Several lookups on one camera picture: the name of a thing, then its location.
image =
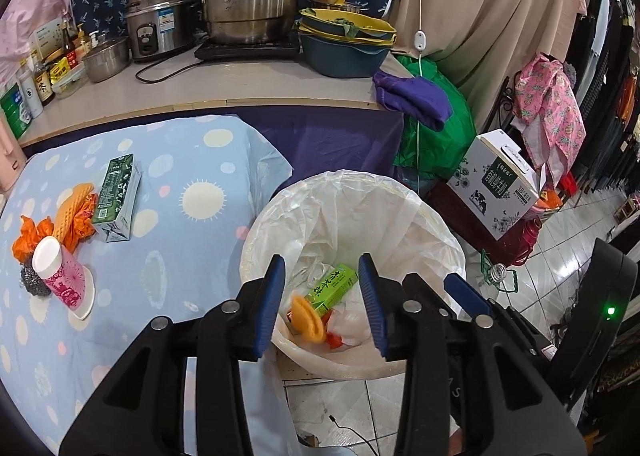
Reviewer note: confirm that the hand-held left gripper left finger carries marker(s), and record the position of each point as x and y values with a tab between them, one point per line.
267	306

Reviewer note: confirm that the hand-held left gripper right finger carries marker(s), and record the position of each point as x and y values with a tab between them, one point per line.
372	306

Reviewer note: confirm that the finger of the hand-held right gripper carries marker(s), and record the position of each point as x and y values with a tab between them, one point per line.
465	293

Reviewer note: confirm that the clear plastic wrap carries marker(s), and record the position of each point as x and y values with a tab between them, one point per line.
352	326

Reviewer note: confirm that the large orange foam fruit net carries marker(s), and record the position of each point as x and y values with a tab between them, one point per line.
307	318

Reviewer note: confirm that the light green juice carton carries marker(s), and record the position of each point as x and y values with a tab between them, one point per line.
332	286

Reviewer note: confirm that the red plastic bag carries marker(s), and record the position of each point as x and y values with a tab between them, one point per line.
334	338

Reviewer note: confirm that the white waste bin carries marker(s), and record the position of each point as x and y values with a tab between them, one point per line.
310	367

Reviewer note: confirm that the dark green drink carton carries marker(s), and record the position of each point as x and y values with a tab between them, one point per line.
115	196

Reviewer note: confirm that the orange plastic bag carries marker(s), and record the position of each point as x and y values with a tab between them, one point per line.
82	226
30	238

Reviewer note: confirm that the pink paper cup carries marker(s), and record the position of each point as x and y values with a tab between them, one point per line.
62	281

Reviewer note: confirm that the small orange foam fruit net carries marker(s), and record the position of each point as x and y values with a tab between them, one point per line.
70	211

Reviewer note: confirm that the steel scouring pad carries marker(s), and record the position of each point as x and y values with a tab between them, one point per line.
31	282

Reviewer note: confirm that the clear plastic bottle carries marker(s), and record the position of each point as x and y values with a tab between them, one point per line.
500	276

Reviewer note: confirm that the dark red stool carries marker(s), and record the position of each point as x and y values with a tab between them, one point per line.
470	231

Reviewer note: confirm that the red flask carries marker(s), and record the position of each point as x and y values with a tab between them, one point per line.
529	236

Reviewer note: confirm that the white milk carton box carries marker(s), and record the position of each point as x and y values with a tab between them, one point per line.
495	186

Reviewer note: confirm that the green plastic bag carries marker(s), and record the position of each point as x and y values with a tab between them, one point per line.
440	151

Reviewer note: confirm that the dark blue sheet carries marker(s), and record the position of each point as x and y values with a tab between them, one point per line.
325	136

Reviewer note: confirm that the black metal rack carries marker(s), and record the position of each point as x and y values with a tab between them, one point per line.
500	101

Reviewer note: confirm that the purple cloth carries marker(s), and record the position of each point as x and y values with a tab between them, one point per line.
415	98

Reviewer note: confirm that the pink pineapple print garment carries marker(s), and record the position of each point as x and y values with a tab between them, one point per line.
550	101

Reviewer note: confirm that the hanging dark clothes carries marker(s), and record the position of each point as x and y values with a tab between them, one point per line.
615	61

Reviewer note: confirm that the dark blue plastic basin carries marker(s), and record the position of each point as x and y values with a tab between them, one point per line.
345	58

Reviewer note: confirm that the black induction cooker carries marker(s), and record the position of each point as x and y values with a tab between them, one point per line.
250	51

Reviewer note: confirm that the green vegetable leaf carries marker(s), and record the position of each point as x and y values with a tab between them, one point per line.
349	27

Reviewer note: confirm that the yellow plastic basin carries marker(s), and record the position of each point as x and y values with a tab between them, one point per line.
375	26

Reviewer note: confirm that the beige curtain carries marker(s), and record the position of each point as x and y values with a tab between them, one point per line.
500	11

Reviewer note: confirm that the small steel pot with lid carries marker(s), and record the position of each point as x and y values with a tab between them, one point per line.
105	58

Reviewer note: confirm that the clear food container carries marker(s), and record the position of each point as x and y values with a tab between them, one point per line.
69	84

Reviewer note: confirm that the pink electric kettle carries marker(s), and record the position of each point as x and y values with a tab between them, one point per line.
7	151

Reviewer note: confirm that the steel rice cooker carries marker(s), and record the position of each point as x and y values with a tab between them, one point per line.
155	21

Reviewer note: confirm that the yellow packet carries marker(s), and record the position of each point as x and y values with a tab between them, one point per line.
60	70

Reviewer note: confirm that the dark bottle with white label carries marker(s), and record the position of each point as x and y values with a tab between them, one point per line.
43	86

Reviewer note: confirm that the white plastic bottle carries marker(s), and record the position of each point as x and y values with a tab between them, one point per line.
28	95

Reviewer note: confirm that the green tin can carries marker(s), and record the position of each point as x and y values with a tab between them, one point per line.
12	108

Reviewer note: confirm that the tall dark sauce bottle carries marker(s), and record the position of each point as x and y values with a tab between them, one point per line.
70	43

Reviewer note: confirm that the white and green box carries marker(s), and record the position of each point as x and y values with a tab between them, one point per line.
45	38

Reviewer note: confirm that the pink dotted cloth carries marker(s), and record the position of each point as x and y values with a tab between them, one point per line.
30	1

